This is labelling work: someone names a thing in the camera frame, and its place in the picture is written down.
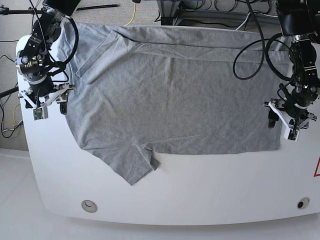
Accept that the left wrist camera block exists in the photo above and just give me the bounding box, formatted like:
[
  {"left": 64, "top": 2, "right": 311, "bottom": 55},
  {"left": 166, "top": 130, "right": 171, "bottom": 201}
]
[{"left": 283, "top": 128, "right": 300, "bottom": 142}]

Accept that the red warning triangle sticker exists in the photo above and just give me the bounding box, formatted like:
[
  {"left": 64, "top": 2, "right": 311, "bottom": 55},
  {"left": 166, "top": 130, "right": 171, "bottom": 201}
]
[{"left": 313, "top": 158, "right": 320, "bottom": 177}]

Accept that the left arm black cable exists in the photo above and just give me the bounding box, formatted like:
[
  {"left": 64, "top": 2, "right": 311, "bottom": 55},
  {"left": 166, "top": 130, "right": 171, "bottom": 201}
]
[{"left": 232, "top": 0, "right": 296, "bottom": 87}]

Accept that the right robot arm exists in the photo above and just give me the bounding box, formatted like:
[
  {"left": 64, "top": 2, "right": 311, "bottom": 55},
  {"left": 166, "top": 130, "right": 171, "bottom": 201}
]
[{"left": 16, "top": 0, "right": 80, "bottom": 120}]

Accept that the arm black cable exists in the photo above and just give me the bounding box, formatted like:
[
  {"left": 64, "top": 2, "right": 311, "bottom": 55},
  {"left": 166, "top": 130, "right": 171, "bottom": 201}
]
[
  {"left": 232, "top": 0, "right": 296, "bottom": 87},
  {"left": 42, "top": 17, "right": 80, "bottom": 83}
]

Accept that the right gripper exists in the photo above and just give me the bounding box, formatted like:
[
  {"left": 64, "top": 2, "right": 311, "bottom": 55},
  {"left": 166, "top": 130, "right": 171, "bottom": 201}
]
[{"left": 18, "top": 82, "right": 75, "bottom": 115}]

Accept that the yellow cable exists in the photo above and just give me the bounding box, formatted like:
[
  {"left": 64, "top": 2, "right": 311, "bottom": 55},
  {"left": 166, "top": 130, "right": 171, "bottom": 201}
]
[
  {"left": 124, "top": 0, "right": 138, "bottom": 27},
  {"left": 1, "top": 102, "right": 23, "bottom": 128}
]

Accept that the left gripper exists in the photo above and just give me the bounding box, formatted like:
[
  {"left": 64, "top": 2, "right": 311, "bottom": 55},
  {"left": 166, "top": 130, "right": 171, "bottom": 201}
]
[{"left": 263, "top": 97, "right": 317, "bottom": 130}]

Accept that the table grommet hole right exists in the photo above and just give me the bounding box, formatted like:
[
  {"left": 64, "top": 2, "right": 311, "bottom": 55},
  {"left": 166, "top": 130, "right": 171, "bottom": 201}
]
[{"left": 297, "top": 197, "right": 310, "bottom": 210}]

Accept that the black floor cable left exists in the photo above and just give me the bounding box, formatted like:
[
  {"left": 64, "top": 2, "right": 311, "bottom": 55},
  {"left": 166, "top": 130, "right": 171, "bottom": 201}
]
[{"left": 0, "top": 54, "right": 21, "bottom": 138}]

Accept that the black tripod stand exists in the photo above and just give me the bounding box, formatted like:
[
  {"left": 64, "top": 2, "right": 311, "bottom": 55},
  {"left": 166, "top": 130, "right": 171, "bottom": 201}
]
[{"left": 0, "top": 0, "right": 119, "bottom": 17}]

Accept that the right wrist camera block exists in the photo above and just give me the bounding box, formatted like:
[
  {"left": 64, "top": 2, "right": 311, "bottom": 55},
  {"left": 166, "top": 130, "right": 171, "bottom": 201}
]
[{"left": 32, "top": 106, "right": 48, "bottom": 121}]

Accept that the yellow cable at top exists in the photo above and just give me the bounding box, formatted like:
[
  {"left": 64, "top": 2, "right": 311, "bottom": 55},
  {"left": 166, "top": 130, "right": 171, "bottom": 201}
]
[{"left": 124, "top": 0, "right": 138, "bottom": 27}]

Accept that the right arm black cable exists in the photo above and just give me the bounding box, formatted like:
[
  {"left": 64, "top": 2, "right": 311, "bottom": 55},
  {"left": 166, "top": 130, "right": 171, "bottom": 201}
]
[{"left": 42, "top": 17, "right": 80, "bottom": 83}]

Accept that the black metal frame base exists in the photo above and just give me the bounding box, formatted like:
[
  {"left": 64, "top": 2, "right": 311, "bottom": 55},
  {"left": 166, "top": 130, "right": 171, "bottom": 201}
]
[{"left": 155, "top": 0, "right": 246, "bottom": 26}]

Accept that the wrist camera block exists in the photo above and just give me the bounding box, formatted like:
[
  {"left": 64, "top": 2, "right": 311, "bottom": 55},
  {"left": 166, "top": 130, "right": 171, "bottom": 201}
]
[
  {"left": 32, "top": 106, "right": 48, "bottom": 121},
  {"left": 283, "top": 128, "right": 300, "bottom": 142}
]

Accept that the yellow cable at left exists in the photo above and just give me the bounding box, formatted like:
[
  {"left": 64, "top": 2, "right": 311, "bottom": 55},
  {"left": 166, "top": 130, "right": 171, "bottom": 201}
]
[{"left": 1, "top": 102, "right": 23, "bottom": 128}]

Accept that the grey T-shirt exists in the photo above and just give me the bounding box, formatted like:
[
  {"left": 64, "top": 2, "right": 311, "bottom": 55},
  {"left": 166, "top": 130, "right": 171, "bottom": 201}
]
[{"left": 57, "top": 22, "right": 281, "bottom": 185}]

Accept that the table grommet hole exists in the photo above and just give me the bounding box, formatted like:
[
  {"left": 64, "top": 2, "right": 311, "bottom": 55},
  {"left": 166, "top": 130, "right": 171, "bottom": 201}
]
[
  {"left": 297, "top": 197, "right": 310, "bottom": 210},
  {"left": 81, "top": 200, "right": 98, "bottom": 213}
]

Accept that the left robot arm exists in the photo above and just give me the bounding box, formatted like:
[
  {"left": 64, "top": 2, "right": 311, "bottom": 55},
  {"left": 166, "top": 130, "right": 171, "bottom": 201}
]
[{"left": 265, "top": 0, "right": 320, "bottom": 140}]

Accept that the white cable at top right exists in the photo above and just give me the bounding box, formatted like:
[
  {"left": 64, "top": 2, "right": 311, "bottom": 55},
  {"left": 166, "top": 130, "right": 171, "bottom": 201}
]
[{"left": 234, "top": 11, "right": 280, "bottom": 31}]

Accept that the table grommet hole left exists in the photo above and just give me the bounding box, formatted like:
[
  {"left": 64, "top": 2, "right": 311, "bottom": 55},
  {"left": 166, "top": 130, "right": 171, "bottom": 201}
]
[{"left": 81, "top": 200, "right": 98, "bottom": 213}]

